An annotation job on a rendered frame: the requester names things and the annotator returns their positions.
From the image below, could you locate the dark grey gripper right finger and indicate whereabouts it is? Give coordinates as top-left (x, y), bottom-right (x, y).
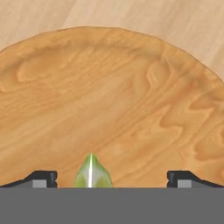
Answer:
top-left (166, 171), bottom-right (224, 189)

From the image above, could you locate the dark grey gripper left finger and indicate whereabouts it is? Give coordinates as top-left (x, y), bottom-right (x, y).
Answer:
top-left (0, 171), bottom-right (59, 189)

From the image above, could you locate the green lemon wedge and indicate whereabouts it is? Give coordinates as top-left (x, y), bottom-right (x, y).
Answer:
top-left (73, 152), bottom-right (114, 189)

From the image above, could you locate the round wooden plate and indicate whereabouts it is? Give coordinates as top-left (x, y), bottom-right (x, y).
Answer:
top-left (0, 26), bottom-right (224, 189)

